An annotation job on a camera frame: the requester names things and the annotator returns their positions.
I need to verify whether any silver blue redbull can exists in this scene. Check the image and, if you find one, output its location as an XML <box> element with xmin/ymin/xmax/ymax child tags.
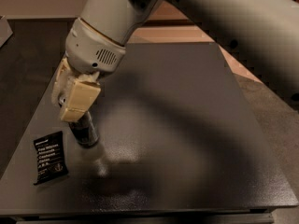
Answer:
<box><xmin>68</xmin><ymin>111</ymin><xmax>99</xmax><ymax>148</ymax></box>

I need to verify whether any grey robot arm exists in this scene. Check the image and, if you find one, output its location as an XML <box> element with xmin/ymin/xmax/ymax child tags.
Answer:
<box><xmin>51</xmin><ymin>0</ymin><xmax>299</xmax><ymax>122</ymax></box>

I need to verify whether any white paper sheet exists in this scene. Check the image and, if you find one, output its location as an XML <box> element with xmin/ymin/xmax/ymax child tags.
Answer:
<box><xmin>0</xmin><ymin>16</ymin><xmax>13</xmax><ymax>48</ymax></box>

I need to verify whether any black rxbar chocolate wrapper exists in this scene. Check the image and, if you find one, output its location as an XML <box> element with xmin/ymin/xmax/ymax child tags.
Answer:
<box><xmin>34</xmin><ymin>131</ymin><xmax>68</xmax><ymax>185</ymax></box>

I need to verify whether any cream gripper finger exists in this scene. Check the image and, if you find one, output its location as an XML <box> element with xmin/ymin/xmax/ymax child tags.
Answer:
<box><xmin>51</xmin><ymin>57</ymin><xmax>78</xmax><ymax>107</ymax></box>
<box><xmin>59</xmin><ymin>78</ymin><xmax>101</xmax><ymax>122</ymax></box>

